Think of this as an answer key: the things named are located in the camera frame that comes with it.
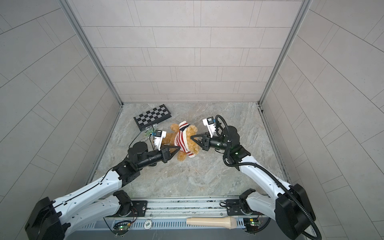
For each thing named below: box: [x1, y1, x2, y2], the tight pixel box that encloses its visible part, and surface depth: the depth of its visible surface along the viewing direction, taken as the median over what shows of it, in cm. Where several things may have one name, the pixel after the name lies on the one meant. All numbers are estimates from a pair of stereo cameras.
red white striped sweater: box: [174, 121, 196, 158], surface depth 70 cm
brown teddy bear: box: [162, 123, 201, 162], surface depth 69 cm
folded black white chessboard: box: [133, 104, 172, 132], surface depth 106 cm
